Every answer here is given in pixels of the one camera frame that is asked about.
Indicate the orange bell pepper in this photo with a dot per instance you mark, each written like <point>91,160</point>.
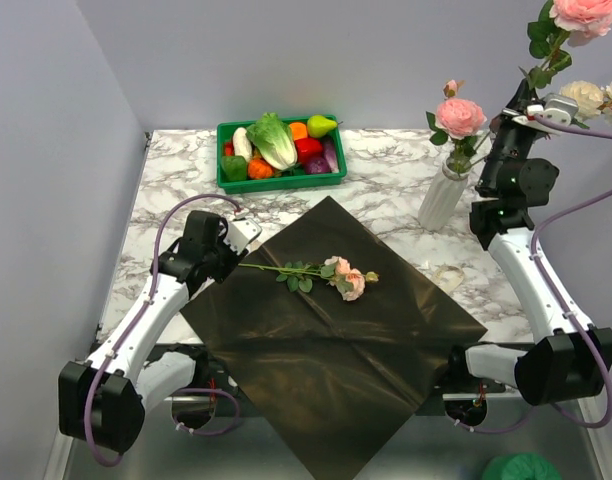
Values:
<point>298,130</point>

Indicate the green plastic tray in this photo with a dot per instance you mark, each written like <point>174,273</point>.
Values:
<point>283,181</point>

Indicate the white ribbed vase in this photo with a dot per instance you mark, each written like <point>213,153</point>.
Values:
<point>442,196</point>

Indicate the purple cabbage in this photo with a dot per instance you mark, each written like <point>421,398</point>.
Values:
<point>317,165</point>

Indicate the red bell pepper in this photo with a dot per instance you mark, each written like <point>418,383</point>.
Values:
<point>307,148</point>

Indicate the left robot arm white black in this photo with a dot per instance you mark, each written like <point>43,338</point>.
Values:
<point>104,399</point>

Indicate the small pink rose stem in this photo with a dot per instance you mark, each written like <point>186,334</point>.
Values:
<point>335,271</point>

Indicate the black wrapping paper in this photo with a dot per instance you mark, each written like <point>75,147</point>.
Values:
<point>335,379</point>

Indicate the large pink rose stem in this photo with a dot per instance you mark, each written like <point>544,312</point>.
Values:
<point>458,121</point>

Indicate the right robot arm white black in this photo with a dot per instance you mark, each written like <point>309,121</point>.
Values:
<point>569,357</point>

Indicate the green bell pepper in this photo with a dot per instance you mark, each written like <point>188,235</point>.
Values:
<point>235,168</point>

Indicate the green romaine lettuce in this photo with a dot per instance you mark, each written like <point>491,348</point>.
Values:
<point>273,139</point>

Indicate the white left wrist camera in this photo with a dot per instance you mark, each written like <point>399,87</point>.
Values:
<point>240,234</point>

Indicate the orange pumpkin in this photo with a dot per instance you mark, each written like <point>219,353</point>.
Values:
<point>259,169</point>

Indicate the peach pink rose stem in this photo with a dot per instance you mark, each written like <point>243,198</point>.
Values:
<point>563,22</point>

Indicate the white flower stem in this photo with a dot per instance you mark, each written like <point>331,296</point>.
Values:
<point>593,101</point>

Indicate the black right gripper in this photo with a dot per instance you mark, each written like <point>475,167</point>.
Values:
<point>526,98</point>

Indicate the yellow-green pear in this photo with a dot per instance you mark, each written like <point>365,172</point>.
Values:
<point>318,126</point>

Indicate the red tomato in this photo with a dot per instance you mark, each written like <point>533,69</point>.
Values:
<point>228,149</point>

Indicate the white radish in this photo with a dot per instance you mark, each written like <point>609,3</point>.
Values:
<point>242,145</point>

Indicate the purple eggplant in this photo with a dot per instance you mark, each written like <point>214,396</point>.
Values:
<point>329,153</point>

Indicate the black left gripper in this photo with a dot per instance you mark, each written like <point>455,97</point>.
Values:
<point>233,259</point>

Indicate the cream ribbon gold text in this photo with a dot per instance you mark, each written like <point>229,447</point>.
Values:
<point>447,277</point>

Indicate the green cloth bundle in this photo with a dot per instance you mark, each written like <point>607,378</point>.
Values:
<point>522,466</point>

